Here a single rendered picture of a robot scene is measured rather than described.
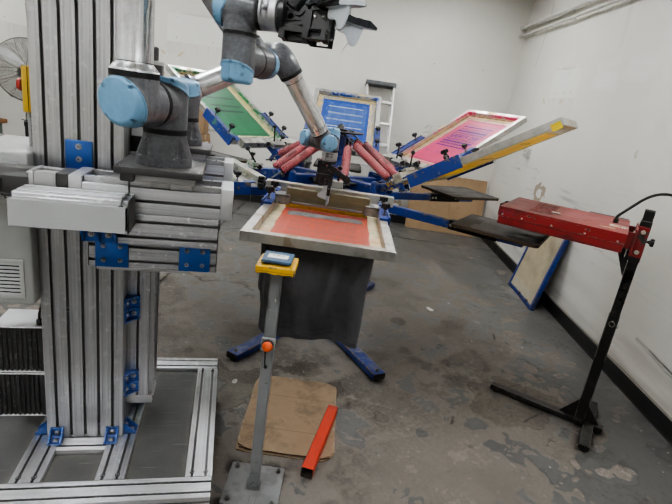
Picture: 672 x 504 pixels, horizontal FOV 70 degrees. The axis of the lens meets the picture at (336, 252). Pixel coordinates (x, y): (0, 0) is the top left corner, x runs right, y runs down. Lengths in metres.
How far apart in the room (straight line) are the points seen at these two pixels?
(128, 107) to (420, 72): 5.46
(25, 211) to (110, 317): 0.55
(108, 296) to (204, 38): 5.28
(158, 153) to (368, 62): 5.23
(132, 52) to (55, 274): 0.79
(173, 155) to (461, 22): 5.53
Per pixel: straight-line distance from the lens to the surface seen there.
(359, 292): 1.95
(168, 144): 1.40
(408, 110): 6.48
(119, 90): 1.28
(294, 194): 2.37
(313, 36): 1.12
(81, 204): 1.34
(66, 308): 1.81
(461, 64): 6.59
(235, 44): 1.18
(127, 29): 1.30
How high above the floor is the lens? 1.50
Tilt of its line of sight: 18 degrees down
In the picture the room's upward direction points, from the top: 8 degrees clockwise
